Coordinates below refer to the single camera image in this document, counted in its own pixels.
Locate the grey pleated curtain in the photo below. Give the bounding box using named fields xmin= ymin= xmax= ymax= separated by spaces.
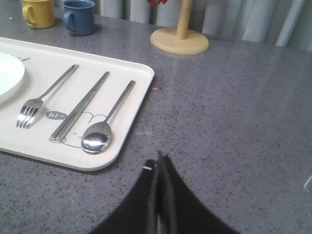
xmin=96 ymin=0 xmax=312 ymax=51

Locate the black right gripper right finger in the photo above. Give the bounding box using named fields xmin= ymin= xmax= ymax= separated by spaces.
xmin=157 ymin=151 xmax=237 ymax=234

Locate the white round plate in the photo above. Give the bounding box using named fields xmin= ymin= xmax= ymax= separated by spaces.
xmin=0 ymin=52 xmax=25 ymax=103

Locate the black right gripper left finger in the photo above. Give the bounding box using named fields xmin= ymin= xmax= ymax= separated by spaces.
xmin=91 ymin=159 xmax=158 ymax=234

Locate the silver metal fork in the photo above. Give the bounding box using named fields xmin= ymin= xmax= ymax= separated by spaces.
xmin=16 ymin=64 xmax=79 ymax=129

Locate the beige rabbit serving tray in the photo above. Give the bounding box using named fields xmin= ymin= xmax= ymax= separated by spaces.
xmin=0 ymin=38 xmax=154 ymax=171

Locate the red enamel mug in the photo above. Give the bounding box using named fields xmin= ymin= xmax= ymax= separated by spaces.
xmin=147 ymin=0 xmax=168 ymax=6

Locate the yellow enamel mug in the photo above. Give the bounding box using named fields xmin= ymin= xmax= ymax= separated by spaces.
xmin=21 ymin=0 xmax=55 ymax=29

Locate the blue enamel mug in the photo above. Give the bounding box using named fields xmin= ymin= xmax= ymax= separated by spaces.
xmin=63 ymin=0 xmax=96 ymax=36

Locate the wooden mug tree stand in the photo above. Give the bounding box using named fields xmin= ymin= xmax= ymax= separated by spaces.
xmin=150 ymin=0 xmax=209 ymax=56

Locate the silver metal spoon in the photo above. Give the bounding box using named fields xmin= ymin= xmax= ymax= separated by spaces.
xmin=81 ymin=80 xmax=136 ymax=154

